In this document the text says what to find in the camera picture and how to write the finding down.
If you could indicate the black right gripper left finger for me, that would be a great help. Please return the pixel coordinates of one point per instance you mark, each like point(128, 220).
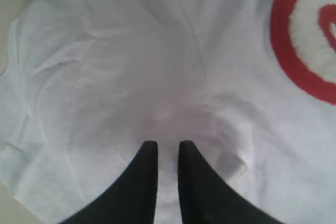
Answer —
point(132, 197)

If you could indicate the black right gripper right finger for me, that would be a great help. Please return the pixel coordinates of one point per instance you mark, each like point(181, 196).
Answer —
point(205, 198)

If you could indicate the white t-shirt red lettering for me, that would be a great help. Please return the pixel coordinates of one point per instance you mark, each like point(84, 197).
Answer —
point(251, 82)

